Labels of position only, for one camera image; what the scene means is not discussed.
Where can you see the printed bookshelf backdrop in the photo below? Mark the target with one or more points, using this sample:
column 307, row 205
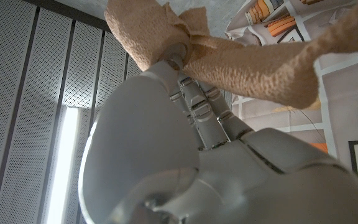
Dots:
column 346, row 124

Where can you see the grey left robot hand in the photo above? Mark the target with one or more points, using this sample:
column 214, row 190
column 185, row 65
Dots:
column 228, row 180

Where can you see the dark perforated panel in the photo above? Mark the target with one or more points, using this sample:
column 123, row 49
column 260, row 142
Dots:
column 17, row 93

